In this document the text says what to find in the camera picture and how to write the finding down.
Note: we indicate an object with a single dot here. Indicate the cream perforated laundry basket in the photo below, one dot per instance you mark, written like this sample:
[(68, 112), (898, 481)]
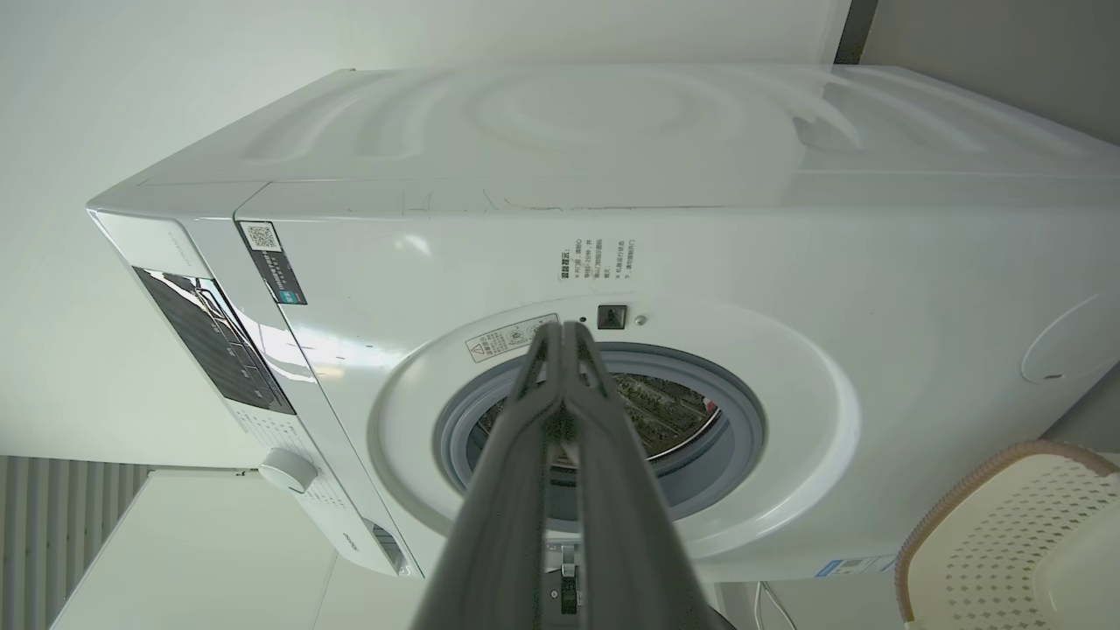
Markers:
[(1024, 551)]

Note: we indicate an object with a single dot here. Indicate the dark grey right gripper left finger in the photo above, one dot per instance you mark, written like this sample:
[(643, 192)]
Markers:
[(503, 490)]

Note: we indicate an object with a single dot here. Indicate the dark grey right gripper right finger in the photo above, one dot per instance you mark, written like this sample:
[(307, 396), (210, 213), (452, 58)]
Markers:
[(621, 507)]

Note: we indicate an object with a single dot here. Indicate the white front-load washing machine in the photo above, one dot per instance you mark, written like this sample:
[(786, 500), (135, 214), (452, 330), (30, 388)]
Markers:
[(875, 350)]

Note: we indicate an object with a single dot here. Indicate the black washing machine control panel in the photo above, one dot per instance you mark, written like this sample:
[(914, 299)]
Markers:
[(214, 341)]

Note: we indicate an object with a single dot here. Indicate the dark door frame strip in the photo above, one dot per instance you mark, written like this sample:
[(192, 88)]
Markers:
[(856, 31)]

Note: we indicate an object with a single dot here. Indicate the grey ribbed radiator panel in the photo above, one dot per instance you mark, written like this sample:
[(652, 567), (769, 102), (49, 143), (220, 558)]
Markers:
[(52, 516)]

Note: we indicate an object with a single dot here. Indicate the white washing machine dial knob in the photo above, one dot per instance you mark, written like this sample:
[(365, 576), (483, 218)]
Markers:
[(287, 470)]

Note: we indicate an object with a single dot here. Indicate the white cabinet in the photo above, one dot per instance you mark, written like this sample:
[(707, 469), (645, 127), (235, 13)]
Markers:
[(201, 560)]

